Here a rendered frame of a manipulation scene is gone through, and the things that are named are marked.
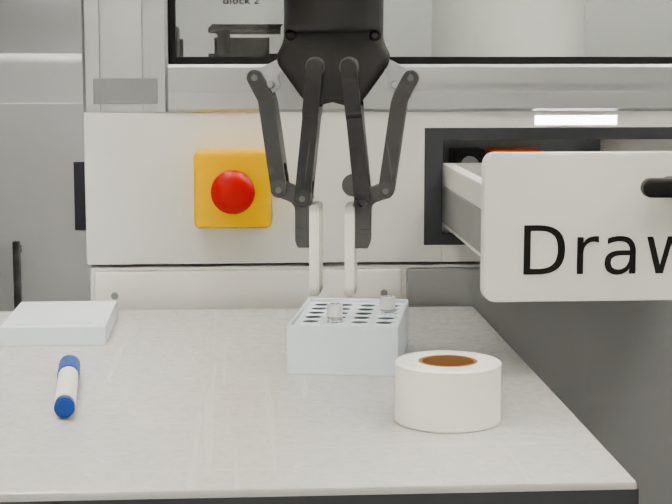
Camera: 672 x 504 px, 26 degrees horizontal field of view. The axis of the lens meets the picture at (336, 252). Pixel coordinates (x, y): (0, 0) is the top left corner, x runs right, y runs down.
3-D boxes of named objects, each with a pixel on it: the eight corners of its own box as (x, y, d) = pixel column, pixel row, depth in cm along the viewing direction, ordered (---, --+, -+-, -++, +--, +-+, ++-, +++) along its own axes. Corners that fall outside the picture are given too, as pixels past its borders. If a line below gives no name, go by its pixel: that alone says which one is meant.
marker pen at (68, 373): (76, 419, 96) (76, 396, 96) (52, 420, 96) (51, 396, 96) (80, 374, 110) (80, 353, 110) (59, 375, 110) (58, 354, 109)
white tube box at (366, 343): (398, 376, 109) (398, 326, 109) (287, 374, 110) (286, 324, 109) (408, 344, 121) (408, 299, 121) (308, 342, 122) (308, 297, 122)
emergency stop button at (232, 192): (255, 215, 132) (254, 170, 131) (210, 215, 132) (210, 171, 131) (254, 211, 135) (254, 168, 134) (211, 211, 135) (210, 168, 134)
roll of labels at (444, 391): (478, 438, 92) (479, 376, 91) (377, 426, 95) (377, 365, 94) (515, 414, 98) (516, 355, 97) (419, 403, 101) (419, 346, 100)
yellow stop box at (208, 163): (272, 229, 134) (271, 151, 134) (194, 230, 134) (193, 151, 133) (271, 223, 140) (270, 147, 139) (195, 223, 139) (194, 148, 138)
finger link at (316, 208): (318, 205, 110) (309, 204, 110) (318, 296, 111) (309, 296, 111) (322, 201, 113) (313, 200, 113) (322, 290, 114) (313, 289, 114)
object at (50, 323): (105, 345, 121) (105, 325, 121) (-1, 346, 120) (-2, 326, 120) (117, 317, 133) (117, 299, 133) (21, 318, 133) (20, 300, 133)
